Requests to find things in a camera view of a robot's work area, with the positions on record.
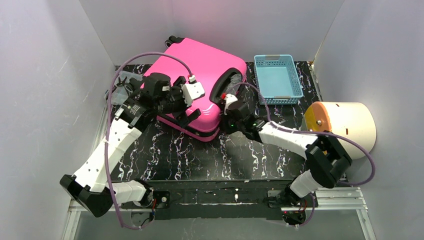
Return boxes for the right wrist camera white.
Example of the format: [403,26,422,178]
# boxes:
[221,93,238,115]

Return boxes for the black pliers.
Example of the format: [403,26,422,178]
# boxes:
[111,83,134,102]

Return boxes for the light blue plastic basket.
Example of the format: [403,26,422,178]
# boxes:
[254,54,304,105]

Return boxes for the clear plastic compartment box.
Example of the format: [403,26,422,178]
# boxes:
[111,70,143,105]

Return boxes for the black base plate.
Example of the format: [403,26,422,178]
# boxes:
[120,180,319,221]

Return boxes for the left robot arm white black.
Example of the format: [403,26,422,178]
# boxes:
[59,72,206,218]

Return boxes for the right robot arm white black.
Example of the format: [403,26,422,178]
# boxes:
[220,99,353,204]

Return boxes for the pink hard-shell suitcase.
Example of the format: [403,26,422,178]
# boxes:
[157,35,247,142]

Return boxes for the white cylinder with orange end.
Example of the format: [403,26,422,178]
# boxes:
[300,101,377,152]

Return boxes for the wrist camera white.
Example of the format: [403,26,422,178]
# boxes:
[181,82,206,107]
[221,93,238,115]

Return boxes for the aluminium frame rail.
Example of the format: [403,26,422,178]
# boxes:
[61,187,377,240]

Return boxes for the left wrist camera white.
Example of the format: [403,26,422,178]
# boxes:
[181,82,206,107]

